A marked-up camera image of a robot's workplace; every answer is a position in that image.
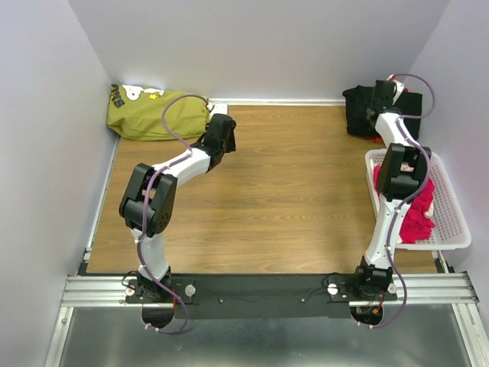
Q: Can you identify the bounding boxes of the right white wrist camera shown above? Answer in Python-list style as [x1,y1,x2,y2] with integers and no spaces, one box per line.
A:
[387,74,405,104]

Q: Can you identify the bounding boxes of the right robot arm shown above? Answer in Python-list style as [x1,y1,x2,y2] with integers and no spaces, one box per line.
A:
[351,74,431,300]

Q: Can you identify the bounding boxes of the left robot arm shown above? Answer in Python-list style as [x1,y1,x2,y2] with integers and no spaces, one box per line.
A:
[119,113,236,302]

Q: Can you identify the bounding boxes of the orange folded t-shirt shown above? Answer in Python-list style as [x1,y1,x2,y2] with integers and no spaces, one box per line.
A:
[364,136,384,145]

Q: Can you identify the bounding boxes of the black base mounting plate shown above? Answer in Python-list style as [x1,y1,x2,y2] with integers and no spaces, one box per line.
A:
[125,273,397,320]

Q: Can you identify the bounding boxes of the pink t-shirt in basket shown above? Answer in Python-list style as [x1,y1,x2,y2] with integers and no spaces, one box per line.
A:
[372,164,436,245]

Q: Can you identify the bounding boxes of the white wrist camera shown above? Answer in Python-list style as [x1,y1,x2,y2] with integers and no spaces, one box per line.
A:
[387,74,405,104]
[206,102,228,116]

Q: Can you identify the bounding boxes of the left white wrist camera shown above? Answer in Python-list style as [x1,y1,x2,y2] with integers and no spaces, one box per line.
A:
[206,102,228,116]

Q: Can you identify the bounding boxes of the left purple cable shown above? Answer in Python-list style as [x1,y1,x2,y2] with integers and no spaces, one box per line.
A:
[135,93,212,335]

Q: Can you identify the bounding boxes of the white plastic basket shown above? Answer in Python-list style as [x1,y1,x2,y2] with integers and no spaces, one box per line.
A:
[364,148,471,252]

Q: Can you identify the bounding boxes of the aluminium frame rail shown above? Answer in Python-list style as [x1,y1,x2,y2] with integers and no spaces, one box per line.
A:
[46,252,488,366]

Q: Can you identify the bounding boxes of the black floral t-shirt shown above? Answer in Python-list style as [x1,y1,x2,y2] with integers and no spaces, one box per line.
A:
[342,86,423,139]

